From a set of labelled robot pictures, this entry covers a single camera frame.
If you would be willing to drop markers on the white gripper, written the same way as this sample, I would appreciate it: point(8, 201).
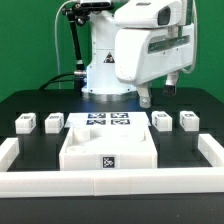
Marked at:
point(143, 55)

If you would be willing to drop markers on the white square tabletop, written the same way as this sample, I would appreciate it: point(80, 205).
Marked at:
point(108, 149)

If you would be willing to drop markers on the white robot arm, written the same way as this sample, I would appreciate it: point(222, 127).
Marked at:
point(94, 31)

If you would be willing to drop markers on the white fiducial marker sheet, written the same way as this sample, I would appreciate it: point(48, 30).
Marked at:
point(107, 118)

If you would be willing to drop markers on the white U-shaped obstacle fence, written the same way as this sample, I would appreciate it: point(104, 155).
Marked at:
point(102, 183)

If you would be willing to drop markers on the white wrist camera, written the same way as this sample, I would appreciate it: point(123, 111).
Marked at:
point(149, 13)

